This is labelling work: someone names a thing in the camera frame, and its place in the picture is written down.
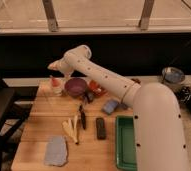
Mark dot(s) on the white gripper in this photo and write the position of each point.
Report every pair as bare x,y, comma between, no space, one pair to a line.
62,66

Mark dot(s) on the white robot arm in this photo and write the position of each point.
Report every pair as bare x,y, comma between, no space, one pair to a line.
159,134

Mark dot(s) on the white paper cup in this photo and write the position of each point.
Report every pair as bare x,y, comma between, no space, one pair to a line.
57,90

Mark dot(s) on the purple bowl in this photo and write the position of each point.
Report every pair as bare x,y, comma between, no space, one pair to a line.
75,87

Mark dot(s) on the orange bowl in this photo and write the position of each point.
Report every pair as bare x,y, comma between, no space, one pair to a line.
96,88

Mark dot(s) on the small dark object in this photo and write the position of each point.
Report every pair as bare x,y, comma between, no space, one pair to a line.
90,97

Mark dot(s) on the blue sponge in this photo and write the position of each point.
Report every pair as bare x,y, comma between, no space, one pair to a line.
110,106

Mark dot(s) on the dark red grapes bunch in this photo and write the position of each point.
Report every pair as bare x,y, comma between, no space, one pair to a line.
136,80

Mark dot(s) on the cream banana peel toy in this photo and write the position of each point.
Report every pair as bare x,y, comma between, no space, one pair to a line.
70,127

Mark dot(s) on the black rectangular block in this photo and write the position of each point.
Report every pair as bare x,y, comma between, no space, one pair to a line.
100,126

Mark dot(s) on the green plastic tray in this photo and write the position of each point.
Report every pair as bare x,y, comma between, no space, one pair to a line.
125,153

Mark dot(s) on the dark chair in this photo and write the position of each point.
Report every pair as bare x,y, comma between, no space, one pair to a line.
9,110

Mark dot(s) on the grey blue cloth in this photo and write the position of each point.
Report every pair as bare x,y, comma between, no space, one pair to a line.
56,152

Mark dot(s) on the grey metal bowl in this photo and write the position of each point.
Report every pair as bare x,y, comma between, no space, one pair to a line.
173,75

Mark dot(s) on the black handled knife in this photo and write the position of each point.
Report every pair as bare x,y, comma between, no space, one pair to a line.
83,117

